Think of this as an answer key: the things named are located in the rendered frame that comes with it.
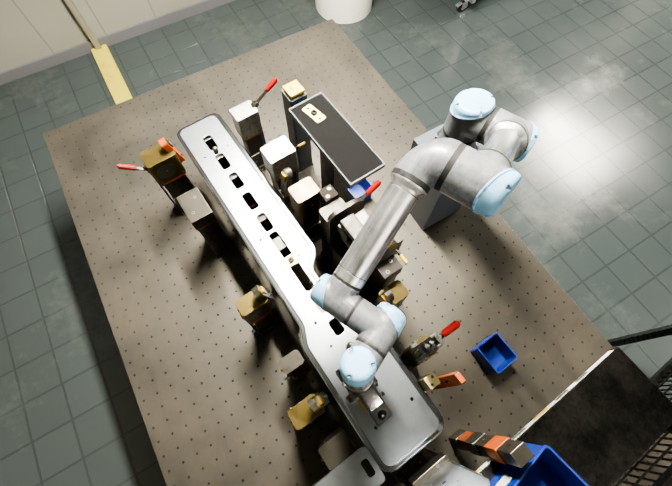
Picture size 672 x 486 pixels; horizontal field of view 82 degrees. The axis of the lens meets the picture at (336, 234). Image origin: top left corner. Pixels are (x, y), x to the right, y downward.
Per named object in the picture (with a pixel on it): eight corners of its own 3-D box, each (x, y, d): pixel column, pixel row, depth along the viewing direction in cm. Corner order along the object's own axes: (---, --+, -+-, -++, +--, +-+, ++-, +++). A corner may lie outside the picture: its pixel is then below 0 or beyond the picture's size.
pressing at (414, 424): (167, 135, 149) (166, 133, 148) (219, 110, 155) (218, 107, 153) (386, 478, 104) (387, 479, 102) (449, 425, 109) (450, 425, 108)
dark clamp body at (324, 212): (320, 252, 161) (317, 209, 126) (343, 237, 164) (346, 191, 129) (330, 266, 159) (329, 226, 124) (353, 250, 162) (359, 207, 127)
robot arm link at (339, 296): (418, 111, 83) (300, 302, 86) (464, 135, 80) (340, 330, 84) (419, 129, 94) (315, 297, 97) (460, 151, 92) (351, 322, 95)
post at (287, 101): (291, 160, 180) (279, 89, 139) (305, 153, 181) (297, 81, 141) (300, 172, 177) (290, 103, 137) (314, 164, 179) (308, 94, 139)
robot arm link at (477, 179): (500, 101, 119) (453, 150, 78) (545, 124, 116) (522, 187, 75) (479, 136, 127) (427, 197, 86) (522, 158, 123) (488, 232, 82)
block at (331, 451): (312, 445, 132) (307, 455, 106) (340, 423, 135) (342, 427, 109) (324, 466, 130) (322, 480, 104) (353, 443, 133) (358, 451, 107)
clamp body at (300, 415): (289, 415, 136) (276, 417, 104) (317, 394, 139) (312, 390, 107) (299, 432, 134) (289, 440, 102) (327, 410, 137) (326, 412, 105)
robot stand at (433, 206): (432, 176, 177) (458, 116, 140) (459, 209, 170) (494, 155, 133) (396, 195, 172) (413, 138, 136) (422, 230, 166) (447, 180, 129)
